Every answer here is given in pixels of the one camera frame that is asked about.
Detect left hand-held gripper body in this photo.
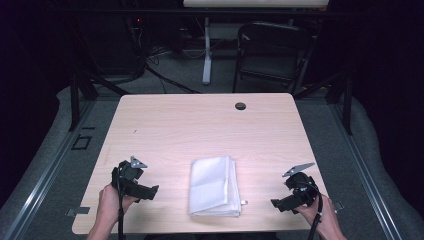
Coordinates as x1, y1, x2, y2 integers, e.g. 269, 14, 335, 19
111, 155, 149, 200

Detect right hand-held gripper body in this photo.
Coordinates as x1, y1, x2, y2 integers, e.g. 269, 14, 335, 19
282, 162, 320, 215

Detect white cloth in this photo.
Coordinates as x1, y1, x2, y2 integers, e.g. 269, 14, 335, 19
187, 155, 249, 218

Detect person's right hand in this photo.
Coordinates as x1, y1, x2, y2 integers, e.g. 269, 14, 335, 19
294, 194, 338, 234

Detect person's left hand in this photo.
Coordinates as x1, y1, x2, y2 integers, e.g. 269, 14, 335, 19
98, 183, 140, 232

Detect dark equipment cabinet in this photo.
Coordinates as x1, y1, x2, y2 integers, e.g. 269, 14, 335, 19
79, 13, 148, 77

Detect white desk leg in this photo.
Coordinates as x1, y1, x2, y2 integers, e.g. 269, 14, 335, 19
201, 16, 214, 86

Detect black folding chair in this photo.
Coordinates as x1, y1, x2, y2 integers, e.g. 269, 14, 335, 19
231, 21, 316, 96

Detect white desk top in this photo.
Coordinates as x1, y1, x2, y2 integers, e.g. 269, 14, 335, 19
182, 0, 330, 9

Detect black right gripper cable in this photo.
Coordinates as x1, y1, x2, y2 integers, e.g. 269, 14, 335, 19
305, 186, 325, 240

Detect aluminium floor rail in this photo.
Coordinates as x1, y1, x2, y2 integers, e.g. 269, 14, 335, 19
2, 99, 97, 240
327, 99, 404, 240

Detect black metal frame post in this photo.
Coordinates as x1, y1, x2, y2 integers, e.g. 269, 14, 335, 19
292, 69, 355, 136
67, 69, 131, 133

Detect black floor cables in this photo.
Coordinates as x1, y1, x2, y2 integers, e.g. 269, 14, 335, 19
143, 43, 202, 95

